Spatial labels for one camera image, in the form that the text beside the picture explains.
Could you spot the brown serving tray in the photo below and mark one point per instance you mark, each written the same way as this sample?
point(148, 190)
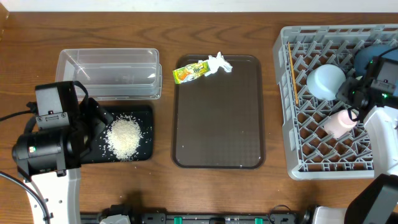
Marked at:
point(219, 119)

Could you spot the dark blue plate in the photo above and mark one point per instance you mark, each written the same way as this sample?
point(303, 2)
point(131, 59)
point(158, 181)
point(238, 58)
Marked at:
point(364, 57)

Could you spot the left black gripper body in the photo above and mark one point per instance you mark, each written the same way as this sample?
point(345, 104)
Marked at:
point(87, 125)

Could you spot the black plastic tray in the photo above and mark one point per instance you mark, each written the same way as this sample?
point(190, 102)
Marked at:
point(144, 115)

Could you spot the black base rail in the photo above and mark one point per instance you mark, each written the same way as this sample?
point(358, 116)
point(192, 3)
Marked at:
point(125, 214)

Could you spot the green yellow snack wrapper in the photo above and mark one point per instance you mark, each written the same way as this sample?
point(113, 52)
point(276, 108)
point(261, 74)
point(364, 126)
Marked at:
point(190, 72)

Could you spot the light blue bowl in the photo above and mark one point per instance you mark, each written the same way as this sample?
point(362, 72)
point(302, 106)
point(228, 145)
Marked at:
point(325, 81)

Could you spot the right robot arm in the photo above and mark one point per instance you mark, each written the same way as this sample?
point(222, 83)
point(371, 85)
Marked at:
point(376, 103)

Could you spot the grey dishwasher rack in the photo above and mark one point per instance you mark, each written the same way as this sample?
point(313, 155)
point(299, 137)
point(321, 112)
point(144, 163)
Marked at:
point(310, 152)

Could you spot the pile of rice grains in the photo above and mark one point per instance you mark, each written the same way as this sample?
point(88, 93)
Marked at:
point(122, 138)

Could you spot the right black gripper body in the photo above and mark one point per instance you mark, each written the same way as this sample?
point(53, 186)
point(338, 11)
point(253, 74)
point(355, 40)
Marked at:
point(347, 92)

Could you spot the white tissue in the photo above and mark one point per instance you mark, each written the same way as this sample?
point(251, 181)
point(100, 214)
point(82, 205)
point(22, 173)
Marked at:
point(214, 63)

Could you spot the wooden chopstick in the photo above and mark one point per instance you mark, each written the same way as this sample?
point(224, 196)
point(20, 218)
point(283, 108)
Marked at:
point(293, 74)

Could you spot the clear plastic bin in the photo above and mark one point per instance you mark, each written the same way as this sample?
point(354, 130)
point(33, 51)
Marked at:
point(113, 73)

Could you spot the pink cup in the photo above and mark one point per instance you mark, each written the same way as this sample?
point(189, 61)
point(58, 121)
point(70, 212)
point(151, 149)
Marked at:
point(340, 123)

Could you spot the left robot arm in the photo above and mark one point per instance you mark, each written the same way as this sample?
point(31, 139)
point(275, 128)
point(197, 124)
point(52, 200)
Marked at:
point(48, 155)

